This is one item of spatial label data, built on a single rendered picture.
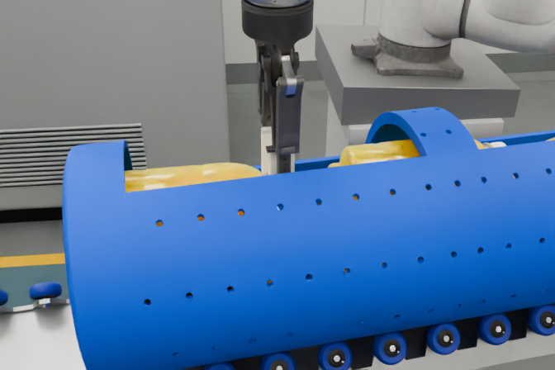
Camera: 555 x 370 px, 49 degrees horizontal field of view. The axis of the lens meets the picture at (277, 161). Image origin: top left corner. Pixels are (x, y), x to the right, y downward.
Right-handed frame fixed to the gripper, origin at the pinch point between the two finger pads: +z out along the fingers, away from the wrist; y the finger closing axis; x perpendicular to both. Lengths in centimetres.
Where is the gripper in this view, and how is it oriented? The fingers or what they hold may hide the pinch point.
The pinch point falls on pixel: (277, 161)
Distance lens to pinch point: 73.2
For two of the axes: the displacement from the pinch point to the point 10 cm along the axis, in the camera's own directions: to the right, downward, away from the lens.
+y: 2.2, 5.3, -8.2
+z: 0.0, 8.4, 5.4
